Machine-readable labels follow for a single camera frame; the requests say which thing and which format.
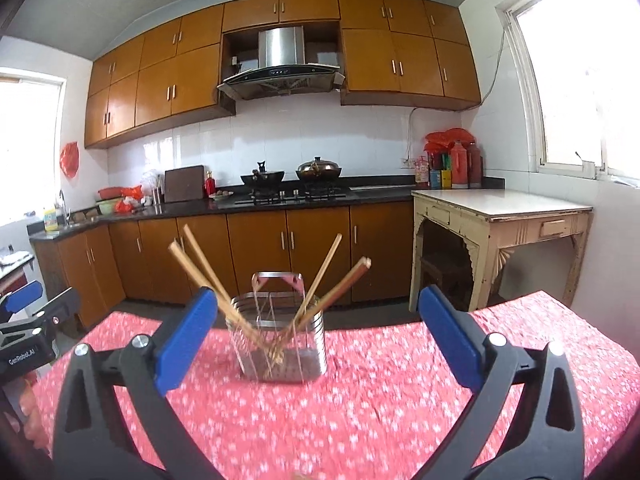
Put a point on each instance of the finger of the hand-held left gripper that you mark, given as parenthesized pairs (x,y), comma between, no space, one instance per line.
(22,296)
(55,310)

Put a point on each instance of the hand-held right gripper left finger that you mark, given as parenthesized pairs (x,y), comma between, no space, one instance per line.
(185,340)

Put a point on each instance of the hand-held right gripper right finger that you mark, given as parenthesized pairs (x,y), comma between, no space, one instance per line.
(450,335)

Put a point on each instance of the wooden chopstick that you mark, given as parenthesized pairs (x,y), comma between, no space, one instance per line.
(348,273)
(192,272)
(354,281)
(202,255)
(322,270)

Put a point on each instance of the person's left hand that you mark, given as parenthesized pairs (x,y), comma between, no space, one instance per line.
(25,405)

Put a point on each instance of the white rag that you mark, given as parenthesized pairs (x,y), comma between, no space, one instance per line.
(15,259)

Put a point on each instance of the dark wooden stool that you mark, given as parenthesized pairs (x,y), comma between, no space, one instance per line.
(445,270)

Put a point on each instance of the yellow detergent bottle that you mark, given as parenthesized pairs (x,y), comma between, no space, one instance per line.
(50,220)

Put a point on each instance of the metal faucet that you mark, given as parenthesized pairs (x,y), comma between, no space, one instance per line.
(66,215)

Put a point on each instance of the green basin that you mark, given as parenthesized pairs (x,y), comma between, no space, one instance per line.
(106,206)

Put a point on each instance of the wooden base cabinets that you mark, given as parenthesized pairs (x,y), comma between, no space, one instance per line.
(260,240)

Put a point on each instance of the red basin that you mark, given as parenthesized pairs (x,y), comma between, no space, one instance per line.
(107,192)

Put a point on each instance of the black kitchen countertop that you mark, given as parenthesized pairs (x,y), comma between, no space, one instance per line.
(190,206)

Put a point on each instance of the red plastic bag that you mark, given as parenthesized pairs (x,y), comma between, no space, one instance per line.
(450,137)
(131,193)
(70,160)

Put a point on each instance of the cream wooden side table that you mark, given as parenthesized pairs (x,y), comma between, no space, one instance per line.
(500,202)

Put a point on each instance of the bright glass window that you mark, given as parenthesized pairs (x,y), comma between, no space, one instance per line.
(30,150)

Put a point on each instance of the metal utensil cup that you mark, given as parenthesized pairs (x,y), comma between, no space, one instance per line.
(158,196)

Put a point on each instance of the small plate with food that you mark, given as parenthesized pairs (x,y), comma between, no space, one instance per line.
(221,195)

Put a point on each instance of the red floral tablecloth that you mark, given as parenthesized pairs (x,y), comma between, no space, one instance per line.
(325,425)

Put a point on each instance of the red bottle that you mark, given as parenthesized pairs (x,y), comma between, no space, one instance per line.
(209,187)

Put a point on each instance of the dark cutting board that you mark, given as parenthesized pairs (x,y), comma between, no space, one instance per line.
(184,184)

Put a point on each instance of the yellow seasoning box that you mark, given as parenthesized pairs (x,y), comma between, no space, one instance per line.
(440,177)

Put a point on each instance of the white plastic bag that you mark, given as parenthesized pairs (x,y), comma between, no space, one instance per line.
(150,180)

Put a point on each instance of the pink bottle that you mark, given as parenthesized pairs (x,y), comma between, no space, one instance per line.
(421,172)

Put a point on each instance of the black gas stove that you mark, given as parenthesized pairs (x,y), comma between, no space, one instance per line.
(290,199)

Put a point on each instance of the black wok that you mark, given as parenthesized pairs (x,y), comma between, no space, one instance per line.
(262,177)

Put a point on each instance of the pan with metal lid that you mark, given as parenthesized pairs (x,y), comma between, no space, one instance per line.
(318,166)

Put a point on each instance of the white-framed sliding window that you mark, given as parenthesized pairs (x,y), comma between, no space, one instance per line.
(575,85)

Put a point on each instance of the steel range hood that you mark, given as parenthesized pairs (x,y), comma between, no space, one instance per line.
(281,45)

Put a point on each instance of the wooden wall cabinets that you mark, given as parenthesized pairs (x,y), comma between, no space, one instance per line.
(150,95)

